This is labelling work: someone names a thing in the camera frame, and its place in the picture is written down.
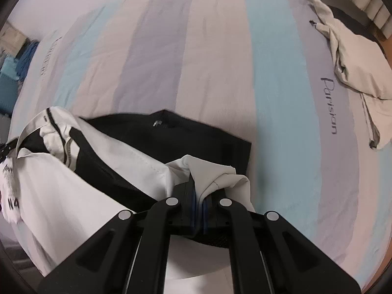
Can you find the striped bed sheet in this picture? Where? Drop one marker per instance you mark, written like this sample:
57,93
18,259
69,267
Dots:
214,67

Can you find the blue clothes pile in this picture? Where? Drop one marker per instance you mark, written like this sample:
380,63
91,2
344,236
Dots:
15,70

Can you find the black and white jacket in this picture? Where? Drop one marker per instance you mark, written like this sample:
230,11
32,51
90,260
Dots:
107,174

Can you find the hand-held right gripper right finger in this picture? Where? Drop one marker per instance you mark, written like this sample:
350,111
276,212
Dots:
206,208

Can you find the beige garment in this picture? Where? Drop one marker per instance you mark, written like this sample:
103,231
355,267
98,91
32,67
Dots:
352,58

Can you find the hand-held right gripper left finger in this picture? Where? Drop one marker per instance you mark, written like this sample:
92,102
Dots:
190,202

